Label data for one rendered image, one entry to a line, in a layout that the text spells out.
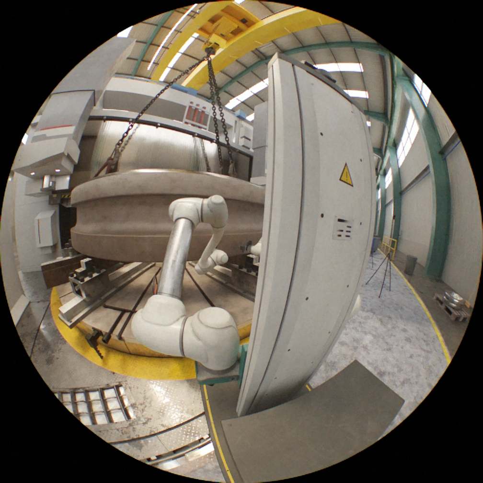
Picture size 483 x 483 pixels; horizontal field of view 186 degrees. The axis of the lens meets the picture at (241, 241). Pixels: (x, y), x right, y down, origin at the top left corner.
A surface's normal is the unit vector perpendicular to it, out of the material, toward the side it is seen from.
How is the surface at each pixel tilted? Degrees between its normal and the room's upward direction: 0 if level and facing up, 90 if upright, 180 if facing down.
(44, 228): 90
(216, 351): 86
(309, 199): 90
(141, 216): 90
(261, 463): 0
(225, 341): 73
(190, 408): 0
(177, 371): 0
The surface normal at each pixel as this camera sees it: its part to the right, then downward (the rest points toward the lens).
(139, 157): 0.74, 0.17
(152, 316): 0.00, -0.63
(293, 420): 0.07, -0.98
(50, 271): 0.93, 0.13
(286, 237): 0.28, 0.19
